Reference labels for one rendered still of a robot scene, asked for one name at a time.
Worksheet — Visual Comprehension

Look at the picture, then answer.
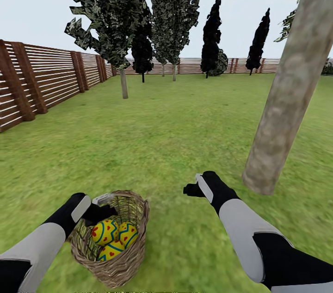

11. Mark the easter egg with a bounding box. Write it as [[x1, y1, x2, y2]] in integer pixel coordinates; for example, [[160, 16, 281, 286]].
[[98, 240, 124, 261], [117, 221, 138, 251], [91, 219, 120, 248]]

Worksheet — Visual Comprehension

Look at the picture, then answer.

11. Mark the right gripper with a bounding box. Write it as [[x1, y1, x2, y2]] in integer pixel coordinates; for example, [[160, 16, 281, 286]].
[[183, 183, 206, 197]]

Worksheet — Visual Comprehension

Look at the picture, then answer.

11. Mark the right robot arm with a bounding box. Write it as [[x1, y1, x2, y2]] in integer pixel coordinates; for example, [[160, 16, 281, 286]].
[[183, 172, 333, 293]]

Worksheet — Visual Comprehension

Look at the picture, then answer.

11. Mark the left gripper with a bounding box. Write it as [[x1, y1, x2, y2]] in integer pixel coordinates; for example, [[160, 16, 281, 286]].
[[84, 203, 119, 228]]

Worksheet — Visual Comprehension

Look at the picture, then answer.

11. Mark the wicker basket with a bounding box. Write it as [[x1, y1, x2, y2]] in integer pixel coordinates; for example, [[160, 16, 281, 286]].
[[67, 190, 150, 289]]

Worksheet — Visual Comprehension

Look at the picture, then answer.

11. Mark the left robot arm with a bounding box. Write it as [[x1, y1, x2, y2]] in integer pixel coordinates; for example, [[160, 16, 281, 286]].
[[0, 193, 119, 293]]

